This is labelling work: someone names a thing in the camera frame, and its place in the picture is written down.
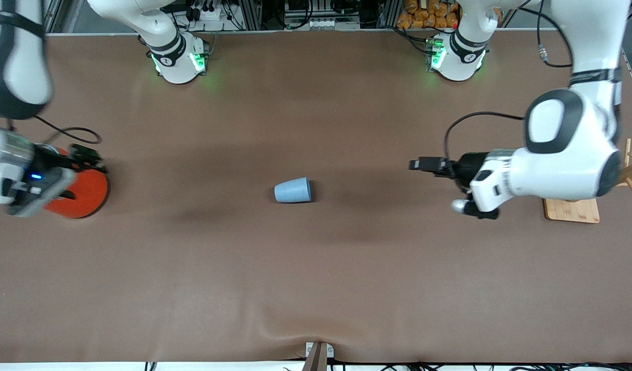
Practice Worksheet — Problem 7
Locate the light blue plastic cup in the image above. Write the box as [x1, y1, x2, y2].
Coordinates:
[274, 177, 312, 204]

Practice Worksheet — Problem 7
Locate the orange can with silver lid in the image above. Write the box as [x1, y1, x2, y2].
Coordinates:
[44, 148, 109, 220]

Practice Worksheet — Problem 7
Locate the grey cylinder on left gripper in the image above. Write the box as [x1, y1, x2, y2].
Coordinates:
[452, 199, 500, 220]

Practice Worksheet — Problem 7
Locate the wooden mug tree stand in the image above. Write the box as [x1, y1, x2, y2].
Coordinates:
[543, 138, 632, 224]

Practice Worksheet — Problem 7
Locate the bag of orange snacks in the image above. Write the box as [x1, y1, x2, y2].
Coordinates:
[397, 0, 460, 29]

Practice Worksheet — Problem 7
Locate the brown table mat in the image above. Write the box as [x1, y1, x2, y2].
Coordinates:
[0, 28, 632, 364]

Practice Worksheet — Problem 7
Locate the white terminal block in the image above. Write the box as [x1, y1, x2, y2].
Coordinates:
[306, 19, 361, 31]

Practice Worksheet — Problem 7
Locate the white power strip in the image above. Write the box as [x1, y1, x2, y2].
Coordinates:
[184, 4, 224, 22]

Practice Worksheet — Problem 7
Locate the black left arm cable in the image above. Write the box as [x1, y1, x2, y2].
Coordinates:
[443, 0, 574, 165]

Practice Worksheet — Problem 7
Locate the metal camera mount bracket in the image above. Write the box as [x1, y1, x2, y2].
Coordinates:
[305, 341, 335, 371]

